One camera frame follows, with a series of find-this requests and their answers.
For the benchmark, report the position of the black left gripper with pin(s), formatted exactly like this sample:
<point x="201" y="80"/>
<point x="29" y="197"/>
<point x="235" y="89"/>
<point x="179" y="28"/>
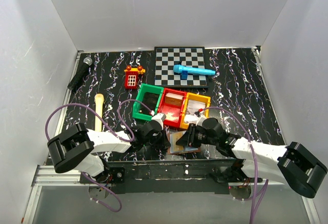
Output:
<point x="161" y="139"/>

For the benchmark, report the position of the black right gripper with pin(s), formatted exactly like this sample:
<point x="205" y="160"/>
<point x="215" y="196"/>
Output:
<point x="191" y="136"/>

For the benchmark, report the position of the brown leather card holder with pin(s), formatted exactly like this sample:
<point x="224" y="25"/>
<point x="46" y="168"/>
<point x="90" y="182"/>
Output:
<point x="186" y="149"/>

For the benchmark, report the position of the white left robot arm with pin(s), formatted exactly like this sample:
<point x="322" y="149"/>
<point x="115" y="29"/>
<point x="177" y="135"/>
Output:
<point x="77" y="148"/>

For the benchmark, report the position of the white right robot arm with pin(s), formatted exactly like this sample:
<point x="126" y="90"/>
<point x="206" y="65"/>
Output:
<point x="293" y="165"/>

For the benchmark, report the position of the white cards in yellow bin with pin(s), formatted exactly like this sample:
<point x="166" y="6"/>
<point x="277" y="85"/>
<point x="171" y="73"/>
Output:
<point x="192" y="107"/>

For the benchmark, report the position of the red plastic bin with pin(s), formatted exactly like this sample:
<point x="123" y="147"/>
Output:
<point x="173" y="113"/>

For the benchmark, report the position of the yellow plastic bin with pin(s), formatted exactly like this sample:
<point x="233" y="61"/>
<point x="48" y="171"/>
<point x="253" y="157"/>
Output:
<point x="197" y="97"/>

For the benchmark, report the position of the brown box in red bin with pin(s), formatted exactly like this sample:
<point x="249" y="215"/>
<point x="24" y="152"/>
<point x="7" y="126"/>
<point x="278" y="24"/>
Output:
<point x="174" y="99"/>

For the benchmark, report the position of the black item in green bin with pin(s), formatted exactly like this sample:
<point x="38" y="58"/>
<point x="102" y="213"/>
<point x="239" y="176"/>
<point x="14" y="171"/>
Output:
<point x="150" y="100"/>

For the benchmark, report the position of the green plastic bin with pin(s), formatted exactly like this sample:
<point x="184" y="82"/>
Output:
<point x="146" y="88"/>

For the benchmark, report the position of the blue toy microphone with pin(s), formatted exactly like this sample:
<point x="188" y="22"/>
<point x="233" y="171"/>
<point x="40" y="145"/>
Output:
<point x="184" y="71"/>

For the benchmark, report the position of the red toy phone booth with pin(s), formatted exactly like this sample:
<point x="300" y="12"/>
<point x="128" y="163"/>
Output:
<point x="131" y="76"/>

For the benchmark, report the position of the beige toy microphone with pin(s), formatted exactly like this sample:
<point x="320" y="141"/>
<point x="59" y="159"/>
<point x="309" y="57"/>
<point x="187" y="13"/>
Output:
<point x="99" y="102"/>

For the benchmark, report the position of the black and white checkerboard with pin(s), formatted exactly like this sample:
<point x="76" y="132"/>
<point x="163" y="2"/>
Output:
<point x="167" y="57"/>

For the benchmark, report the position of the black microphone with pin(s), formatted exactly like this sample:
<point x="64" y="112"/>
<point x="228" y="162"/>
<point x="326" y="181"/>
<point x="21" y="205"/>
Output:
<point x="81" y="72"/>

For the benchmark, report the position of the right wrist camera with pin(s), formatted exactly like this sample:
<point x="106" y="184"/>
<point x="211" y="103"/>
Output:
<point x="199" y="117"/>

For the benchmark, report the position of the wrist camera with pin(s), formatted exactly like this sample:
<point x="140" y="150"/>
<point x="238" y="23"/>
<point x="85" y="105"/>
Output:
<point x="199" y="117"/>
<point x="160" y="118"/>

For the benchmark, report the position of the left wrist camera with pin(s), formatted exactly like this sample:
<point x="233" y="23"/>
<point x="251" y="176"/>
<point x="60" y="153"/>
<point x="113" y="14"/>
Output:
<point x="160" y="118"/>

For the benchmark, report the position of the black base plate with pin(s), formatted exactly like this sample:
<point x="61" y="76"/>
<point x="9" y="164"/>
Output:
<point x="178" y="176"/>

